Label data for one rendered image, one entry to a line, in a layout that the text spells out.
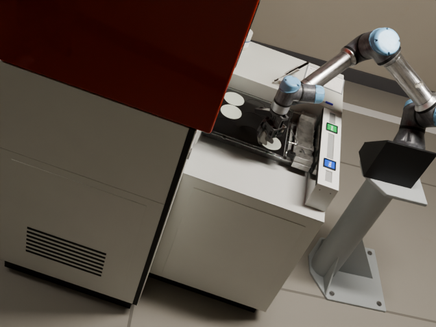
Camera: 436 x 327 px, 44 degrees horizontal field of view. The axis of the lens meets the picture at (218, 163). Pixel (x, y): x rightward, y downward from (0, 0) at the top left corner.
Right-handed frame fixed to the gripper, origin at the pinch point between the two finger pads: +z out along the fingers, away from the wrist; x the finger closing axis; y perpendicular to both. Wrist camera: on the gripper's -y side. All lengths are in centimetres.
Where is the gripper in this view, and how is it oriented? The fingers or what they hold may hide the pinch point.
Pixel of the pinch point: (260, 141)
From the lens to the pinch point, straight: 238.9
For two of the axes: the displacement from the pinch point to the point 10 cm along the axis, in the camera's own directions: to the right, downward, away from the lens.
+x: 8.1, -2.1, 5.5
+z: -2.7, 6.9, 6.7
